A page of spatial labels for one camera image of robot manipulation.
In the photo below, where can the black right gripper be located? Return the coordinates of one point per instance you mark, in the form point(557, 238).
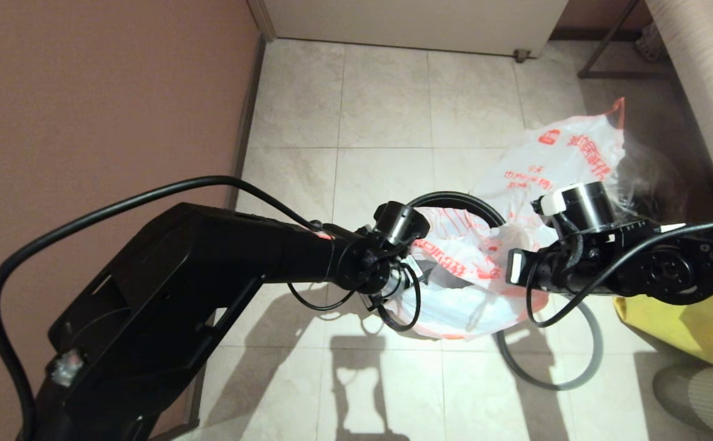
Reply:
point(589, 263)

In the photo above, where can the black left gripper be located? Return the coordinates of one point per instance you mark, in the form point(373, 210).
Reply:
point(369, 263)

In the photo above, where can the white red-printed plastic bag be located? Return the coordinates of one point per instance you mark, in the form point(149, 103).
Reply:
point(473, 300)
point(552, 159)

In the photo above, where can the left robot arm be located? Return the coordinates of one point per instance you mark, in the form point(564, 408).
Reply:
point(179, 294)

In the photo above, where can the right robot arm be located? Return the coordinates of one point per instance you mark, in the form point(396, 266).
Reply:
point(687, 269)

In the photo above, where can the grey round trash bin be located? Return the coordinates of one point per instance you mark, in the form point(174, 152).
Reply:
point(454, 196)

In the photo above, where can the clear bag with dark contents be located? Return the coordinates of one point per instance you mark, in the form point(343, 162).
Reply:
point(650, 184)

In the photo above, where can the yellow fabric bag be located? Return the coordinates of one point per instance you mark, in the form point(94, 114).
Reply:
point(699, 331)

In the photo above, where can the small metal door stop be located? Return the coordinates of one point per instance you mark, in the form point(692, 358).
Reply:
point(520, 56)

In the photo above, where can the grey ribbed round object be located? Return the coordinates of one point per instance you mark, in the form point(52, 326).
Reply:
point(712, 404)

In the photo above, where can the white door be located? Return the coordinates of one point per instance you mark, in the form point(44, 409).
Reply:
point(418, 24)

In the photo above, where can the small woven basket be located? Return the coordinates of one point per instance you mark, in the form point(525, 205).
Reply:
point(647, 46)

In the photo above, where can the beige striped upholstered seat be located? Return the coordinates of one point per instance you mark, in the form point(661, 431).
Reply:
point(712, 92)

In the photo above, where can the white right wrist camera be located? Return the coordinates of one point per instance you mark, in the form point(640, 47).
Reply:
point(552, 202)

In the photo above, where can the dark metal furniture frame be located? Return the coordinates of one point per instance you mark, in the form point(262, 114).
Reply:
point(623, 75)

